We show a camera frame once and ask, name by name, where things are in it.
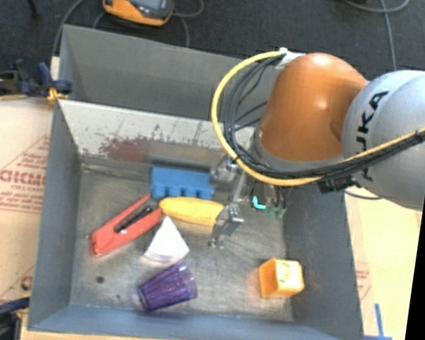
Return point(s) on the grey metal bin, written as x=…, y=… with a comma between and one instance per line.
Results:
x=61, y=202

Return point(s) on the white cone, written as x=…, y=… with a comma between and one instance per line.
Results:
x=166, y=243

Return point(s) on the purple plastic cup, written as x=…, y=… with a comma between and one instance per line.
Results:
x=167, y=287

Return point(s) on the orange plastic cup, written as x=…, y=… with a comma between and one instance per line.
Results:
x=279, y=280

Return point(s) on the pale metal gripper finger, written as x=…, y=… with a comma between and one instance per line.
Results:
x=218, y=229
x=235, y=215

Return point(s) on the blue ridged sponge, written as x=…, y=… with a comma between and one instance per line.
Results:
x=179, y=182

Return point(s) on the red stapler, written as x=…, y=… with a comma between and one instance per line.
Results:
x=116, y=232

